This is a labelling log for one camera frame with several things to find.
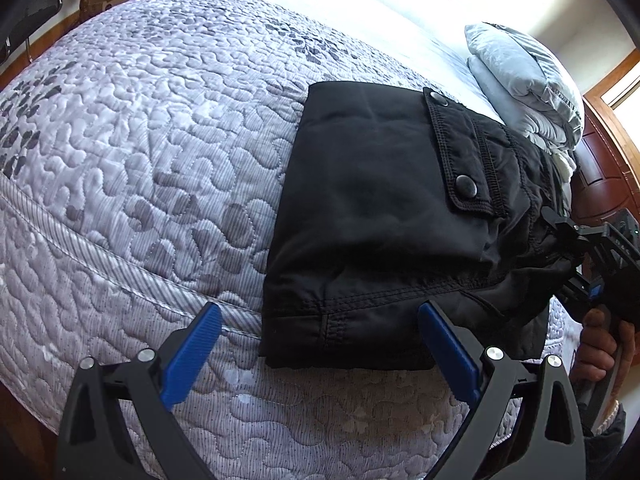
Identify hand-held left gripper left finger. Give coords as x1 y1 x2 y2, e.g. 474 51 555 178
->
54 302 223 480

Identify narrow wooden window frame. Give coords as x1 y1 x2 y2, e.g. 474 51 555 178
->
582 50 640 111

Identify folded grey duvet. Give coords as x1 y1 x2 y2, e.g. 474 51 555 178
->
464 21 586 183

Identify black cargo pants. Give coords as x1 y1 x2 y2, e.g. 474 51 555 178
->
261 81 581 372

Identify bed with quilted lilac cover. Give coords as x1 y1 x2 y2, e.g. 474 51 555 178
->
0 0 583 480

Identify dark wooden headboard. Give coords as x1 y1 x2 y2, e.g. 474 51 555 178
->
570 95 640 226

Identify person's right hand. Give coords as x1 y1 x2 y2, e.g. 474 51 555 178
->
570 308 622 387

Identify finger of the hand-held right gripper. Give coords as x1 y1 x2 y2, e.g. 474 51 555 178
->
559 267 601 306
541 205 591 261

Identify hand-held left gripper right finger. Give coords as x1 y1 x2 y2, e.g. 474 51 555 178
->
418 300 587 480

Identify person's right forearm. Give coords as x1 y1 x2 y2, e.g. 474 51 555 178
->
582 400 628 480

